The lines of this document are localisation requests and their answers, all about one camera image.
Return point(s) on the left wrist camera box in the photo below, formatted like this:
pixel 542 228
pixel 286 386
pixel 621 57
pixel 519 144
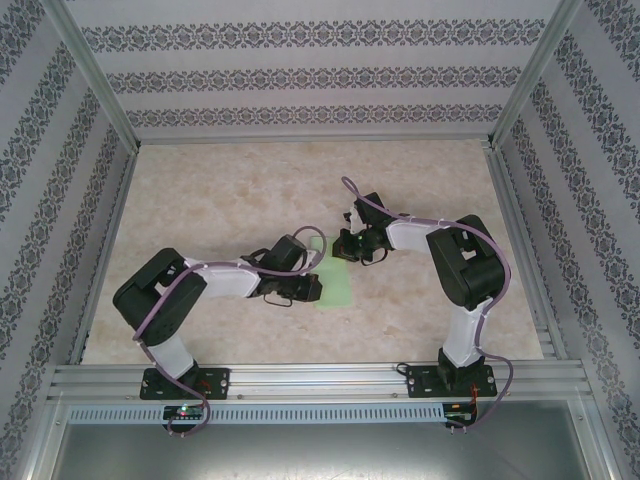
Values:
pixel 311 257

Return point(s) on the light green paper sheet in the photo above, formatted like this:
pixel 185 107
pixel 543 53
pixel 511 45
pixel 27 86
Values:
pixel 337 285

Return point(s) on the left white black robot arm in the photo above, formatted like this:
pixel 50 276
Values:
pixel 225 285

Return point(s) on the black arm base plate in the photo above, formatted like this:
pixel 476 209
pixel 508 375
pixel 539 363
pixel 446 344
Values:
pixel 422 382
pixel 217 382

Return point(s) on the aluminium frame post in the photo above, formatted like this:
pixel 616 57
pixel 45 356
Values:
pixel 98 75
pixel 530 75

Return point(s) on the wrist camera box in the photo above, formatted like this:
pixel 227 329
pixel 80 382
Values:
pixel 354 220
pixel 311 257

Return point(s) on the aluminium table side rail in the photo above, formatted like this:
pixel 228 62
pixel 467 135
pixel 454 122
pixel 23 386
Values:
pixel 120 200
pixel 507 200

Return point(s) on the aluminium lower frame bar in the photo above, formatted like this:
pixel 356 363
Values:
pixel 607 445
pixel 40 445

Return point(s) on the long aluminium mounting rail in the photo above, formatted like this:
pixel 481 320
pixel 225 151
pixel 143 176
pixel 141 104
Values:
pixel 310 380

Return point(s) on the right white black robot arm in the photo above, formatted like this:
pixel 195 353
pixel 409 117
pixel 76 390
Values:
pixel 410 237

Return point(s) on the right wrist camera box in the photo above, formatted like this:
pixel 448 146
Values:
pixel 354 220

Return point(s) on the grey sheet metal panel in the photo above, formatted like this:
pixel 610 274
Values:
pixel 320 450

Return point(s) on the small circuit board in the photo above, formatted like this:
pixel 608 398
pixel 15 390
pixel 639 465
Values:
pixel 185 412
pixel 457 415

